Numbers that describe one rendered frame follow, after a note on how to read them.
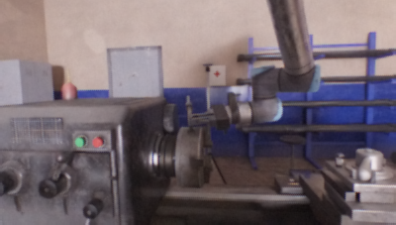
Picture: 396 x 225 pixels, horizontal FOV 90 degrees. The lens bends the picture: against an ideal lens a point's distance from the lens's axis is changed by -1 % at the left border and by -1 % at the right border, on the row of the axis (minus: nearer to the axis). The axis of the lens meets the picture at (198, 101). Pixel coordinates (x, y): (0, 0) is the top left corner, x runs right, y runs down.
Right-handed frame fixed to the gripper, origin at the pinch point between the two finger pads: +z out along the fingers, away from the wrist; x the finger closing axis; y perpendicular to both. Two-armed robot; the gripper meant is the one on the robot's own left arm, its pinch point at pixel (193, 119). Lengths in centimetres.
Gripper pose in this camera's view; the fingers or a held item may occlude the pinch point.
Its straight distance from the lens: 80.1
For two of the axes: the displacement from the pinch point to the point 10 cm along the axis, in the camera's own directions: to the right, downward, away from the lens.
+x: -0.5, -4.0, 9.2
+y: 1.1, 9.1, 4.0
